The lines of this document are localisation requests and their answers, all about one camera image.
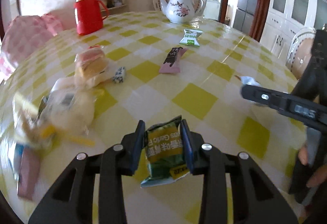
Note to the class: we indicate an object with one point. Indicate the red thermos jug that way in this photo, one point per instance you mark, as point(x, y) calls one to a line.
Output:
point(88, 14)

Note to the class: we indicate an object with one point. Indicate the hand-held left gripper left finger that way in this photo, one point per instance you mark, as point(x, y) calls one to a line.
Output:
point(138, 147)

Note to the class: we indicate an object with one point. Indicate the green white snack packet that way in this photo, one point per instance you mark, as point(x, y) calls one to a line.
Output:
point(190, 37)

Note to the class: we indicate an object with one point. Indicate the blue white jar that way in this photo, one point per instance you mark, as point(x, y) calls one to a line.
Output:
point(118, 0)

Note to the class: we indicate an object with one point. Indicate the blue white wrapped candy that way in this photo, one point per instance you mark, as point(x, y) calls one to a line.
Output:
point(119, 75)

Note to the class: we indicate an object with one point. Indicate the blue white snack packet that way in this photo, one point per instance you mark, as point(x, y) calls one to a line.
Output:
point(249, 80)

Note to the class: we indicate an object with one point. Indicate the white round bun packet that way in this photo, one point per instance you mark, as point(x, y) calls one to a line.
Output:
point(74, 111)

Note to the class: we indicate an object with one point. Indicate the orange label bread packet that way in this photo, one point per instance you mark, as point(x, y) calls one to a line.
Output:
point(89, 65)

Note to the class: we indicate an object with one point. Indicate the pink checked cloth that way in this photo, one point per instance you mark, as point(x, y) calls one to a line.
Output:
point(25, 34)

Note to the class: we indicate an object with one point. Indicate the beige padded white chair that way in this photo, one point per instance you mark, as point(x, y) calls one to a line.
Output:
point(299, 55)

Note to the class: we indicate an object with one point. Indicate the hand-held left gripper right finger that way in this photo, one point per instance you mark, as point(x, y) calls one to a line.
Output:
point(186, 147)

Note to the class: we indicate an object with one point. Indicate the person's right hand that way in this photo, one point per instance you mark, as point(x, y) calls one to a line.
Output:
point(318, 176)

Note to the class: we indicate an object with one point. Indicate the white floral teapot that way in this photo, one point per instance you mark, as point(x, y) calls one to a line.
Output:
point(178, 9)

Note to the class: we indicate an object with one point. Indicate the yellow checked tablecloth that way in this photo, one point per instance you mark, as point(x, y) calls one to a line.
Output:
point(153, 96)

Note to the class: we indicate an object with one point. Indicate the brown bottle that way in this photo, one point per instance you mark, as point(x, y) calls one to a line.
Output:
point(110, 1)

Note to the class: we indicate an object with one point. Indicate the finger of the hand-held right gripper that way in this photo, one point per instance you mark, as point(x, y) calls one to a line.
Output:
point(270, 98)

